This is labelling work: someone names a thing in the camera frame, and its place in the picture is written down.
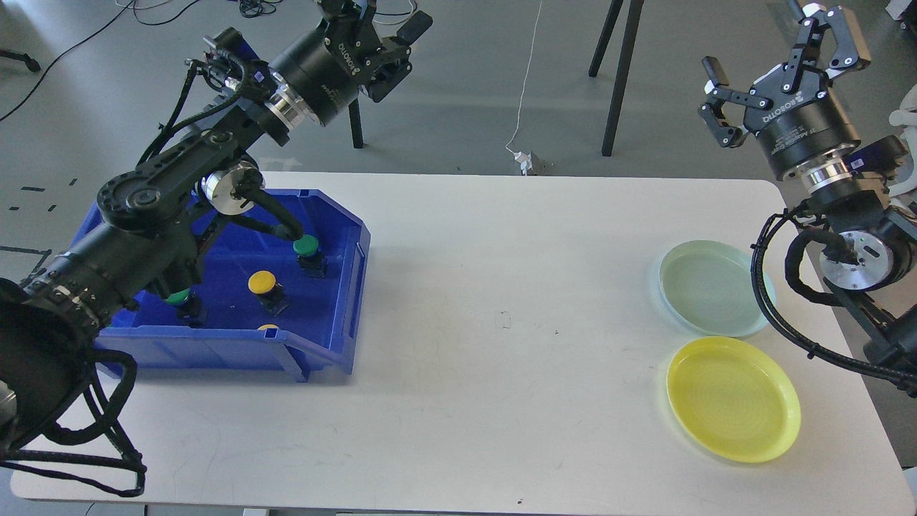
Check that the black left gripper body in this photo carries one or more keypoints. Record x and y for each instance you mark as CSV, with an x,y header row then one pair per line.
x,y
322,71

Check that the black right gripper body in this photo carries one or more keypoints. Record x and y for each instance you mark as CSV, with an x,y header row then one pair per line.
x,y
805,119

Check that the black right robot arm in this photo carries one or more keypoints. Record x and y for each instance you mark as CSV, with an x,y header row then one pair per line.
x,y
852,240

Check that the pale green plate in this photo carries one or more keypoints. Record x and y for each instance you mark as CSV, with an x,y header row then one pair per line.
x,y
706,286

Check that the black tripod leg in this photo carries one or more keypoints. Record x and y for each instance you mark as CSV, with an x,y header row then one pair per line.
x,y
630,34
356,124

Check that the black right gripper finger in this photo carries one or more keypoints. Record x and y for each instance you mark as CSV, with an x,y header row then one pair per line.
x,y
816,21
718,94

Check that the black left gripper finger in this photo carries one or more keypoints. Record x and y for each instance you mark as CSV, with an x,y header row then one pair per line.
x,y
413,28

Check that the blue plastic bin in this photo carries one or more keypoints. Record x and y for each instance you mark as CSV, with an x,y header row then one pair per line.
x,y
317,330

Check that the white chair base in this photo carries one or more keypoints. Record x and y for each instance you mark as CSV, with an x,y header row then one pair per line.
x,y
905,118

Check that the white power adapter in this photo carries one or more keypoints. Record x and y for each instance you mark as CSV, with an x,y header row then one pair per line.
x,y
531,165

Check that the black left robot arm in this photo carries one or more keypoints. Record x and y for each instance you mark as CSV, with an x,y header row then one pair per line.
x,y
62,396

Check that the green push button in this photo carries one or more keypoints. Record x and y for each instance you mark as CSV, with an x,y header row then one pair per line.
x,y
189,308
309,256

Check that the yellow plate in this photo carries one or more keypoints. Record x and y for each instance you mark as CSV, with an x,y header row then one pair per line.
x,y
733,399

